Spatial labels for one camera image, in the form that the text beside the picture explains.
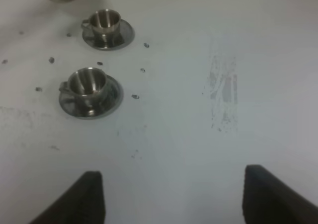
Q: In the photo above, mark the stainless steel teacup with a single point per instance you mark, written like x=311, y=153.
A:
x=86, y=84
x=103, y=21

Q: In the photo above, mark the near stainless steel saucer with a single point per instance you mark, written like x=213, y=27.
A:
x=109, y=105

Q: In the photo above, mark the far stainless steel teacup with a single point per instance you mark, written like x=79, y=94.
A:
x=103, y=21

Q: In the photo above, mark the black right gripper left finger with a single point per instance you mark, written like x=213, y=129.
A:
x=82, y=203

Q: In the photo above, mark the far stainless steel saucer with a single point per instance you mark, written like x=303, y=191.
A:
x=122, y=39

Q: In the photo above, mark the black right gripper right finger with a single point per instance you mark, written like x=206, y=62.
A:
x=267, y=200

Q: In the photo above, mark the stainless steel saucer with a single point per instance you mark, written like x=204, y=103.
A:
x=122, y=39
x=109, y=105

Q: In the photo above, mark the near stainless steel teacup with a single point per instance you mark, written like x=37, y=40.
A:
x=86, y=84

